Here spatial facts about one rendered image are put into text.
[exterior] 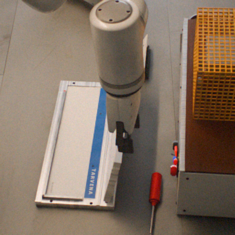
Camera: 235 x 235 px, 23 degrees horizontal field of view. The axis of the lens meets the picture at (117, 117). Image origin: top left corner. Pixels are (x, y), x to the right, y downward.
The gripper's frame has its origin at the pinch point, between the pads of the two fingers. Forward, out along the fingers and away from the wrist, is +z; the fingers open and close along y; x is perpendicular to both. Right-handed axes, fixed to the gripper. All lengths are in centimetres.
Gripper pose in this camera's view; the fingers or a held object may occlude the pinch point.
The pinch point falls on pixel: (128, 133)
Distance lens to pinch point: 119.8
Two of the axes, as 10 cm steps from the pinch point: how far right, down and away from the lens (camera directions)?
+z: 0.9, 6.6, 7.5
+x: 9.7, 1.0, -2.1
